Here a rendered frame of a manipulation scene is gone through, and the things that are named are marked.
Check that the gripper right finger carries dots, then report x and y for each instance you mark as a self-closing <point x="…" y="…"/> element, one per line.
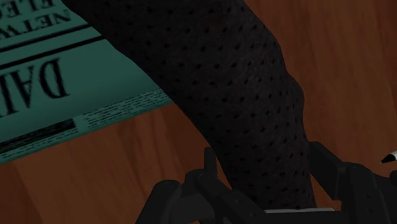
<point x="350" y="183"/>

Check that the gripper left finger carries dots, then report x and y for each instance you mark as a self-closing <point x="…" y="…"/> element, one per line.
<point x="204" y="192"/>

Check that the white pen with black tip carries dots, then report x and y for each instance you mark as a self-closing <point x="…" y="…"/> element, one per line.
<point x="390" y="157"/>

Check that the black perforated object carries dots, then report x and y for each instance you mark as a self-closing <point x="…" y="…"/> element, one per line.
<point x="223" y="93"/>

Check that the green newspaper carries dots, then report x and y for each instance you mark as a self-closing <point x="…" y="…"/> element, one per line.
<point x="62" y="80"/>

